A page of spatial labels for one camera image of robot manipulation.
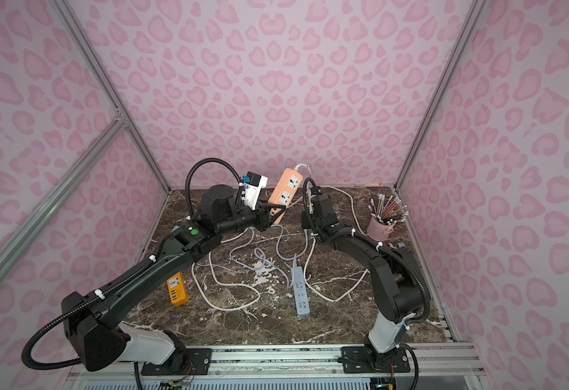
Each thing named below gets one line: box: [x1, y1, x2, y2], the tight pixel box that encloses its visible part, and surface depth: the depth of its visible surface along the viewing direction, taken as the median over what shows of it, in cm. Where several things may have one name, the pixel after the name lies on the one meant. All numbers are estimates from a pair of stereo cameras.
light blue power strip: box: [293, 265, 311, 317], surface depth 86 cm
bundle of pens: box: [368, 193, 409, 226], surface depth 97 cm
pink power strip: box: [268, 167, 304, 225], surface depth 69 cm
